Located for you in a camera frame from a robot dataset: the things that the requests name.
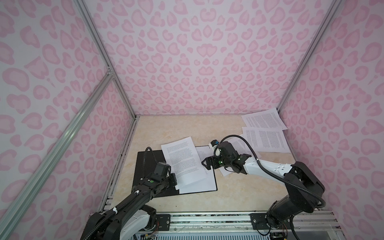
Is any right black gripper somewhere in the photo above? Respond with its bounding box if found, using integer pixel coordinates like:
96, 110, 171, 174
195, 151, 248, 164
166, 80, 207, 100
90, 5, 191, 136
200, 154, 232, 170

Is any blue black file folder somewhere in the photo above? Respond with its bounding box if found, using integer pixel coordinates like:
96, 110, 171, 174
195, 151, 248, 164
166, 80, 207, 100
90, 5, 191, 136
132, 152, 218, 198

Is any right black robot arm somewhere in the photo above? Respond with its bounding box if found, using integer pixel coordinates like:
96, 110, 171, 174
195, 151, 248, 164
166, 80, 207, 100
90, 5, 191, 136
202, 140, 326, 229

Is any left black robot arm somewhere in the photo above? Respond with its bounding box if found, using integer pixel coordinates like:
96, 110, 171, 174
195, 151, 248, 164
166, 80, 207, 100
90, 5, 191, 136
81, 162, 177, 240

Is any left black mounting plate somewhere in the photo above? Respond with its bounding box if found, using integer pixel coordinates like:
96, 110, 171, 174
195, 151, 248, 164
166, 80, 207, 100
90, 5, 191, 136
149, 214, 171, 232

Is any black mounting plate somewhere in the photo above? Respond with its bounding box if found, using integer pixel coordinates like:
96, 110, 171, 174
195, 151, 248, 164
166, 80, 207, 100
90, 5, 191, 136
250, 213, 292, 231
149, 214, 171, 232

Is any printed paper sheet far corner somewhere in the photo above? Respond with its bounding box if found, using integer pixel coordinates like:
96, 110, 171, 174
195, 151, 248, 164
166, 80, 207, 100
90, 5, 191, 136
242, 108, 288, 130

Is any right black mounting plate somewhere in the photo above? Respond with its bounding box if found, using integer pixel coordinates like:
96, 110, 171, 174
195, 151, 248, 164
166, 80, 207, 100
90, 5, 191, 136
250, 213, 292, 231

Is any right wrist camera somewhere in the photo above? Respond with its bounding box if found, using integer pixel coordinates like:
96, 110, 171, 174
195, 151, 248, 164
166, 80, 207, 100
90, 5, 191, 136
209, 140, 220, 150

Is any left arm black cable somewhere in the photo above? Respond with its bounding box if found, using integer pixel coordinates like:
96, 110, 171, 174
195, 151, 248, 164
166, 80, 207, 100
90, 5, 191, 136
142, 146, 158, 178

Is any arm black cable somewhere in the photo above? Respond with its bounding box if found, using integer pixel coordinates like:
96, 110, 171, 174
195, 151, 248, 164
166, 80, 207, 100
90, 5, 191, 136
213, 134, 327, 209
142, 146, 158, 178

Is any printed paper sheet right wall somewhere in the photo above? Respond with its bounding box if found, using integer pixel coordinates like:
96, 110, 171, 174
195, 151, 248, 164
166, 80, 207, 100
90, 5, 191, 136
242, 127, 290, 153

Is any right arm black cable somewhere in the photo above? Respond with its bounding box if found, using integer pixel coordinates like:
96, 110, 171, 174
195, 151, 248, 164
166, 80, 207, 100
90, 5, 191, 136
213, 134, 327, 209

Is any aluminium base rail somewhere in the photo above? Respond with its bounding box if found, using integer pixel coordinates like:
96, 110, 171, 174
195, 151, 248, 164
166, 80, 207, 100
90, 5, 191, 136
80, 210, 346, 240

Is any aluminium frame post back left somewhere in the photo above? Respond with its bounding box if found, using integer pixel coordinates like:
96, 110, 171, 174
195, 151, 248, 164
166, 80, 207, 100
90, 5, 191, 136
73, 0, 137, 120

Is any aluminium frame post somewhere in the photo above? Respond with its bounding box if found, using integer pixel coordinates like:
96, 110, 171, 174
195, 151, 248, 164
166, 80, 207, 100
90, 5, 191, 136
277, 0, 345, 114
73, 0, 137, 120

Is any aluminium frame strut diagonal left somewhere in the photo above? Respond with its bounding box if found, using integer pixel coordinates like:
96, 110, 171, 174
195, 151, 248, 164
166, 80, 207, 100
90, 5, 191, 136
1, 73, 114, 240

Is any aluminium frame post back right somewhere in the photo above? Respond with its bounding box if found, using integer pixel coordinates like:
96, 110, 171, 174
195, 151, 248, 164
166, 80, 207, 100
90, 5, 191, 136
277, 0, 345, 114

